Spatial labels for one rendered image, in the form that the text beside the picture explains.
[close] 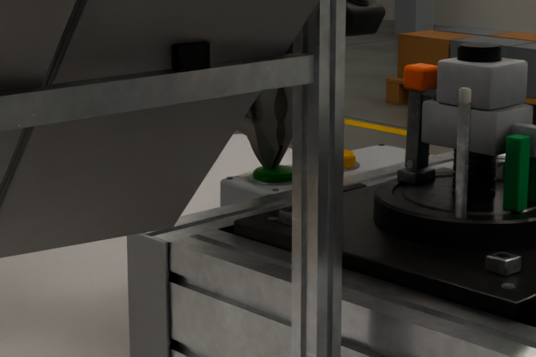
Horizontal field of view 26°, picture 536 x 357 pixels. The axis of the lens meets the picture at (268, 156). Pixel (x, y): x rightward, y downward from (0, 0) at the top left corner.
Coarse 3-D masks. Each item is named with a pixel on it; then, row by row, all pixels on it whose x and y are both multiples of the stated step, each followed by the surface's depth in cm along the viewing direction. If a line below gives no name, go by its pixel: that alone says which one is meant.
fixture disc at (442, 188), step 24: (384, 192) 82; (408, 192) 82; (432, 192) 82; (384, 216) 79; (408, 216) 77; (432, 216) 76; (480, 216) 76; (504, 216) 76; (528, 216) 76; (408, 240) 77; (432, 240) 76; (456, 240) 75; (480, 240) 75; (504, 240) 75; (528, 240) 76
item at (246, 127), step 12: (264, 96) 95; (264, 108) 95; (252, 120) 95; (264, 120) 96; (276, 120) 97; (252, 132) 96; (264, 132) 96; (252, 144) 97; (264, 144) 96; (276, 144) 97; (264, 156) 97; (276, 156) 98
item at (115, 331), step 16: (112, 320) 94; (128, 320) 94; (64, 336) 90; (80, 336) 90; (96, 336) 90; (112, 336) 90; (128, 336) 90; (0, 352) 87; (16, 352) 87; (32, 352) 87; (48, 352) 87; (64, 352) 87; (80, 352) 87; (96, 352) 87; (112, 352) 87; (128, 352) 87
